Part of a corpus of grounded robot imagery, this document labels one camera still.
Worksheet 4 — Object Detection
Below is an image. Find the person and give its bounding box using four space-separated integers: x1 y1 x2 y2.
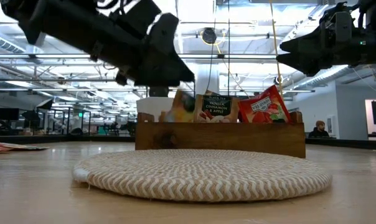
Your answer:
308 120 331 139

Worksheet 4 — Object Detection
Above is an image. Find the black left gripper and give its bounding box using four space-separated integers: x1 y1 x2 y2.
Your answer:
90 12 195 88

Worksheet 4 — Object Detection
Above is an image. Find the round woven placemat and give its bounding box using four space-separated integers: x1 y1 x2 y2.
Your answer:
72 149 332 203

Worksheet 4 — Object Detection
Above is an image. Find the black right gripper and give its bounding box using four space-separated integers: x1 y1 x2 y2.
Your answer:
275 12 363 77

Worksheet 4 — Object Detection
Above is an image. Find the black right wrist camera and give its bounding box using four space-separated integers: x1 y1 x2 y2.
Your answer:
319 2 357 32

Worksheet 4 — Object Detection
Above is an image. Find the white hexagonal plant pot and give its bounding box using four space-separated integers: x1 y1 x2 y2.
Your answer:
136 96 176 123

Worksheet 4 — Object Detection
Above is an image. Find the red strawberry tea packet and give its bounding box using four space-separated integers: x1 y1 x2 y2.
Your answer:
237 84 292 124

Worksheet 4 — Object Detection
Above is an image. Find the black ceiling cable reel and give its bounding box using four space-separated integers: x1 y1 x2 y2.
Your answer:
201 27 218 45

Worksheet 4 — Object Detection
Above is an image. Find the wooden compartment box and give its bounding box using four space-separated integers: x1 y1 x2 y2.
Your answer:
134 111 306 159

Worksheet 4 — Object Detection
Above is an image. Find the black desk monitor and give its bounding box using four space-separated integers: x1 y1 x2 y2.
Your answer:
0 107 20 121

